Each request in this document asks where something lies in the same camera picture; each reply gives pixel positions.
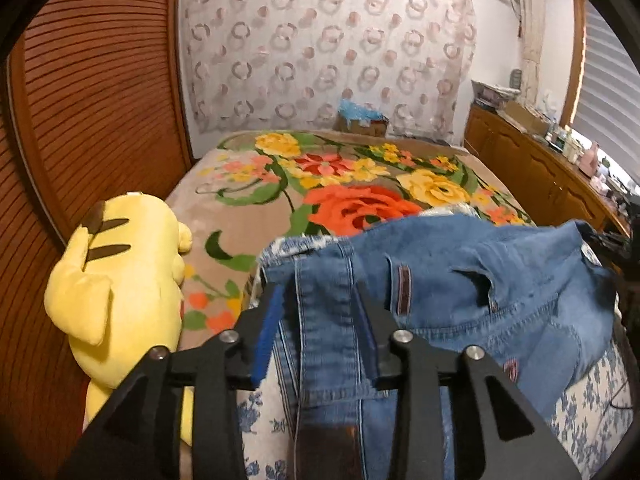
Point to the cluster of small bottles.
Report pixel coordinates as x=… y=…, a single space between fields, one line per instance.
x=564 y=141

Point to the cream tied curtain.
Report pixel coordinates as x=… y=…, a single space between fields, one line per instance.
x=532 y=35

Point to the lace curtain with circles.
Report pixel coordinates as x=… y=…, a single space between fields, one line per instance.
x=325 y=50

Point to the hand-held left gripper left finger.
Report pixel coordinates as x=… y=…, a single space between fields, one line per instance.
x=265 y=332

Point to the pink bottle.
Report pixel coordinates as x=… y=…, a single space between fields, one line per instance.
x=591 y=156

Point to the white blue floral bedsheet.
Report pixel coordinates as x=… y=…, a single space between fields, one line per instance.
x=590 y=400

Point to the blue denim pants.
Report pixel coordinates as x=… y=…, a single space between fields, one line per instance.
x=450 y=285

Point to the small cardboard box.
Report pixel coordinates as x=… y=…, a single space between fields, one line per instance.
x=365 y=127

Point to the wooden window frame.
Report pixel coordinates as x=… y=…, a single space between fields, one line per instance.
x=575 y=50

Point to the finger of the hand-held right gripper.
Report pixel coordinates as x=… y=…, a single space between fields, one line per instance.
x=607 y=245

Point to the long wooden cabinet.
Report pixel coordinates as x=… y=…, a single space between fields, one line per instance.
x=525 y=160

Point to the stack of papers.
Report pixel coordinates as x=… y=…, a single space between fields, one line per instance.
x=495 y=94

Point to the blue plastic bag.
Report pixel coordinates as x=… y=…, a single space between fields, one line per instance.
x=357 y=109

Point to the flat cardboard box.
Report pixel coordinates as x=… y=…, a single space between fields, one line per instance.
x=525 y=116

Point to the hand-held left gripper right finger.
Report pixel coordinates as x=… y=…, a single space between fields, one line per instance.
x=369 y=332

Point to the yellow plush toy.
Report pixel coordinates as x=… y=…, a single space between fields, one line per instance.
x=125 y=270

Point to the brown floral blanket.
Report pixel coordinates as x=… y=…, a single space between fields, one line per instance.
x=350 y=205

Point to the wooden louvered door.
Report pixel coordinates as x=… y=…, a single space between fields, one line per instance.
x=100 y=110

